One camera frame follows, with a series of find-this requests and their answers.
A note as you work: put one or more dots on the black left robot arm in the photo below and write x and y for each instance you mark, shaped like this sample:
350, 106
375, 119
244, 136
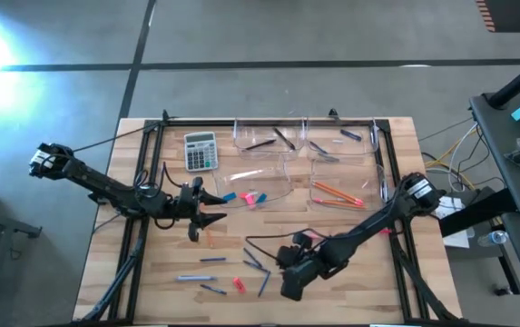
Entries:
105, 186

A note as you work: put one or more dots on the red tag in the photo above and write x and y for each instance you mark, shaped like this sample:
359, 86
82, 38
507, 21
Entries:
385, 232

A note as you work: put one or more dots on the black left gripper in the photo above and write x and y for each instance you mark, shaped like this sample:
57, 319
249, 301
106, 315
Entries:
184, 204

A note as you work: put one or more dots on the black mat red stripes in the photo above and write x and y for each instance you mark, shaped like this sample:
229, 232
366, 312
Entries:
509, 16

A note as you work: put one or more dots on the black aluminium rig frame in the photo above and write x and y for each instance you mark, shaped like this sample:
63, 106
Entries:
205, 122

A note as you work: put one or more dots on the black clamp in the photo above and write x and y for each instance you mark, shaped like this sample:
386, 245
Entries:
165, 114
333, 113

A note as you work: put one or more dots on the red rectangular eraser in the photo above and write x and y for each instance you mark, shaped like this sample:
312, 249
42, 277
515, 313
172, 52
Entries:
239, 285
244, 195

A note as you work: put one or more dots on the black pole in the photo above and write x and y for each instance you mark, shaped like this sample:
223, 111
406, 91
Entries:
518, 82

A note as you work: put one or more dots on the thick black beam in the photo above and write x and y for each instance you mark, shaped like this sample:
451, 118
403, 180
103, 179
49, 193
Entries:
477, 213

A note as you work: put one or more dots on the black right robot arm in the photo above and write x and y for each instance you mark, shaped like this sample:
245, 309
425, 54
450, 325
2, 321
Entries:
368, 227

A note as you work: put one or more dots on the small black floor object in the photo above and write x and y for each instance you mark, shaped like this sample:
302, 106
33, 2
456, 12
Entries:
502, 290

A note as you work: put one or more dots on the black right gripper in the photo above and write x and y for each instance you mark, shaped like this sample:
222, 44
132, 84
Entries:
293, 259

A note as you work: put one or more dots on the white paper sheet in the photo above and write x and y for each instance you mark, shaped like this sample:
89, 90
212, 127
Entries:
459, 238

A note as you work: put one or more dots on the black pen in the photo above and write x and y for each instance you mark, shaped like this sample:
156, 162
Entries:
259, 145
283, 139

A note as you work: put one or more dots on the clear plastic bin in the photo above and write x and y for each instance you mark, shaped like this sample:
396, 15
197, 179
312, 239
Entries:
332, 175
259, 131
359, 152
268, 181

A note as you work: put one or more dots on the blue eraser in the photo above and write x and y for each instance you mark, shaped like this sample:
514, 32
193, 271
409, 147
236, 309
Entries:
230, 196
261, 198

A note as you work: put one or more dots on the grey blue pen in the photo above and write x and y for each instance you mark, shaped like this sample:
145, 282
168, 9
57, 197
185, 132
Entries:
196, 278

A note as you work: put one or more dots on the clear water bottle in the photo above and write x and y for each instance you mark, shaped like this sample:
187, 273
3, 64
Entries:
493, 238

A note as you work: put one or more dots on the grey desk calculator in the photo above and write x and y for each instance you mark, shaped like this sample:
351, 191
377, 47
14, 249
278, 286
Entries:
200, 152

